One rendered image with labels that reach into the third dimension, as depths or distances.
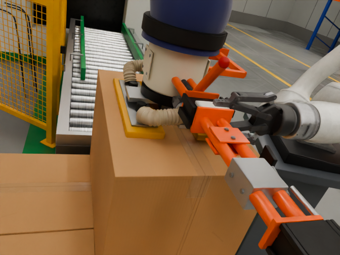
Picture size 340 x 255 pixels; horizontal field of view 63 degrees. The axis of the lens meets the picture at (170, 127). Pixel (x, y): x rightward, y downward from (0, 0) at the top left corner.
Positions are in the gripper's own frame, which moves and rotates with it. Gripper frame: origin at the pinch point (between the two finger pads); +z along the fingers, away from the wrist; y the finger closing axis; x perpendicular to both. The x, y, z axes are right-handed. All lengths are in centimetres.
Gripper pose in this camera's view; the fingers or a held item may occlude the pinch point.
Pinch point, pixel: (208, 115)
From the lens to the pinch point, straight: 60.1
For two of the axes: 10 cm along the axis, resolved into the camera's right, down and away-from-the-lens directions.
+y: -2.1, 8.4, 5.0
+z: -9.4, -0.4, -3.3
